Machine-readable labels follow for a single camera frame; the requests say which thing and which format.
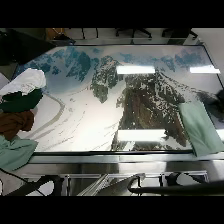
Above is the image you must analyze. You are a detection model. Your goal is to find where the pale green T-shirt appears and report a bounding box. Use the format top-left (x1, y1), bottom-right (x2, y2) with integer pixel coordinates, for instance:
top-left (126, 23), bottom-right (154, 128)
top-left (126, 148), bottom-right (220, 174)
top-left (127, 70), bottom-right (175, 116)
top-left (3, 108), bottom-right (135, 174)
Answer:
top-left (177, 99), bottom-right (224, 158)

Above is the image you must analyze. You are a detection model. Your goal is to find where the black office chair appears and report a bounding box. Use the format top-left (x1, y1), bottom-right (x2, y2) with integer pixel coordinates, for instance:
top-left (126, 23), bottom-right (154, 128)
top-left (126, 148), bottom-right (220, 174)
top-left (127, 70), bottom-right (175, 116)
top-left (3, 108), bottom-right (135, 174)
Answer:
top-left (114, 27), bottom-right (153, 39)
top-left (161, 27), bottom-right (199, 40)

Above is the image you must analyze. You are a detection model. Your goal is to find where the white garment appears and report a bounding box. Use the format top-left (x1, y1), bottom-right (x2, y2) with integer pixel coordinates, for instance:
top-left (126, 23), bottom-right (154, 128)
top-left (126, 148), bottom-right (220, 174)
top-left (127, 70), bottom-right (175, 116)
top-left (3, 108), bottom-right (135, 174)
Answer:
top-left (0, 67), bottom-right (47, 98)

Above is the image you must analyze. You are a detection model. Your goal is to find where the dark green garment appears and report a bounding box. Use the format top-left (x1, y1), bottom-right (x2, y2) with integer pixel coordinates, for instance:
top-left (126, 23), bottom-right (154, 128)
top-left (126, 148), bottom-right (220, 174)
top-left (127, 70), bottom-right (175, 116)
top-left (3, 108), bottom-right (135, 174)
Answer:
top-left (0, 88), bottom-right (45, 114)

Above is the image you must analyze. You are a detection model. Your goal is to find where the brown garment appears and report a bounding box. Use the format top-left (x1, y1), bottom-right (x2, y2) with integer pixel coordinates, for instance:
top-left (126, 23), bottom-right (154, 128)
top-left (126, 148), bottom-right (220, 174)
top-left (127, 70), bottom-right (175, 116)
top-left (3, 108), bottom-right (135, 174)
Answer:
top-left (0, 110), bottom-right (36, 142)

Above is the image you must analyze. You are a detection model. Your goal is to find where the pale green garment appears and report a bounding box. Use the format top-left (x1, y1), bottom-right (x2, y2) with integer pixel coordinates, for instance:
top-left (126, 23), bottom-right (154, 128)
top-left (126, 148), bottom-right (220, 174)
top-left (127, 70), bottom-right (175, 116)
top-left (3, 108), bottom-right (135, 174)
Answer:
top-left (0, 134), bottom-right (39, 173)

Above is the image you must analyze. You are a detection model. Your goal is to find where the silver frame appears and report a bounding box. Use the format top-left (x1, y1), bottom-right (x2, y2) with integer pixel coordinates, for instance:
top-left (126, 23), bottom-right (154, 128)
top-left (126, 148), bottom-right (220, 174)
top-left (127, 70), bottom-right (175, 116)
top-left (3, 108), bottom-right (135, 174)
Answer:
top-left (0, 151), bottom-right (224, 197)

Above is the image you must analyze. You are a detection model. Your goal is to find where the black cable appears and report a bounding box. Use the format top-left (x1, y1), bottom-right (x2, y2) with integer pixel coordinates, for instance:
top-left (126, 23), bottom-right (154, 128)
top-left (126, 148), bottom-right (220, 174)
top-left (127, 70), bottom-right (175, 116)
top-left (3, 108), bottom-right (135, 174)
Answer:
top-left (0, 167), bottom-right (46, 197)

